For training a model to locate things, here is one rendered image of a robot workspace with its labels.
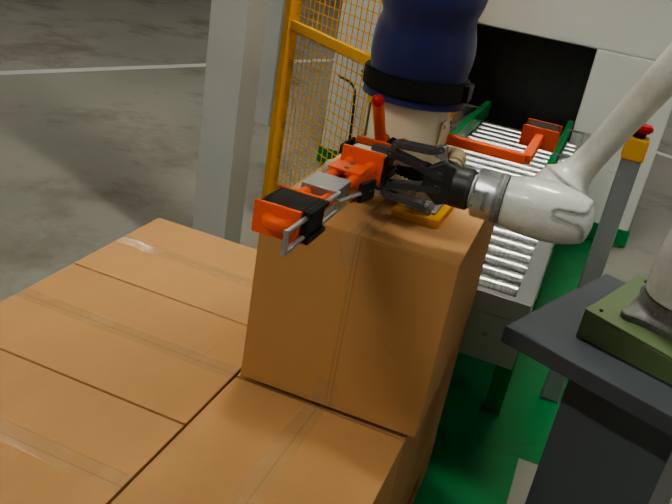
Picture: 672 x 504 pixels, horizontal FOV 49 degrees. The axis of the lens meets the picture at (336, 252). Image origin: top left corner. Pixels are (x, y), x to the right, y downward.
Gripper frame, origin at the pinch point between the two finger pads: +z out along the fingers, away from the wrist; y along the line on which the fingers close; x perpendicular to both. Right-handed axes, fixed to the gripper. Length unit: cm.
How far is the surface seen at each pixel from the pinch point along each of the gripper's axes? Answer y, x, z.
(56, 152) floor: 108, 194, 237
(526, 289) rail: 49, 74, -32
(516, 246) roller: 55, 119, -23
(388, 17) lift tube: -23.6, 18.8, 6.8
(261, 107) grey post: 97, 343, 185
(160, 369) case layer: 54, -12, 34
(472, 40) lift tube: -21.9, 25.1, -9.5
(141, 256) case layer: 54, 30, 68
